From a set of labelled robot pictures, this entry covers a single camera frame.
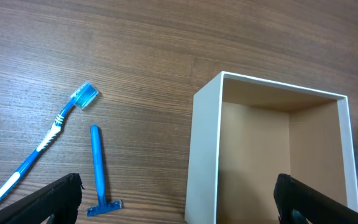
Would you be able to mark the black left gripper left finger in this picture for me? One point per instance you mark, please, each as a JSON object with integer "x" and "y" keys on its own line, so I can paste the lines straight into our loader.
{"x": 57, "y": 202}

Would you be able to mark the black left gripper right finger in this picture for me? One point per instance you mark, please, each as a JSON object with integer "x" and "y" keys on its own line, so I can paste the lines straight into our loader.
{"x": 299, "y": 203}

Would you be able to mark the blue disposable razor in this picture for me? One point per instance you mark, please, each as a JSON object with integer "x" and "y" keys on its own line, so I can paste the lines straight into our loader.
{"x": 98, "y": 163}

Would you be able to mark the white cardboard box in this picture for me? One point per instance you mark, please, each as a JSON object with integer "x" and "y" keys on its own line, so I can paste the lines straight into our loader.
{"x": 246, "y": 131}

